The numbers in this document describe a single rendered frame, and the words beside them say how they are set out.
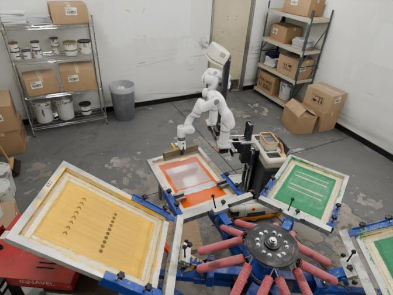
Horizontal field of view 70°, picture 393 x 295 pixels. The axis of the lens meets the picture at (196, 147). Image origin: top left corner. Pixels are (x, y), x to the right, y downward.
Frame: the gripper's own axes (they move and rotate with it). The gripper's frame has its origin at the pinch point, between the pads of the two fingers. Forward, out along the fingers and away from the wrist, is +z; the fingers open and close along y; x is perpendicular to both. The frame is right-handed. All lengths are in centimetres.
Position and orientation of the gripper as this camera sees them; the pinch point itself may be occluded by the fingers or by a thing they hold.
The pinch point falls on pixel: (181, 151)
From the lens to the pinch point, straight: 268.4
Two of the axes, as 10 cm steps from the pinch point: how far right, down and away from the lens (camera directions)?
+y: -4.4, -5.2, 7.3
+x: -9.0, 2.2, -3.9
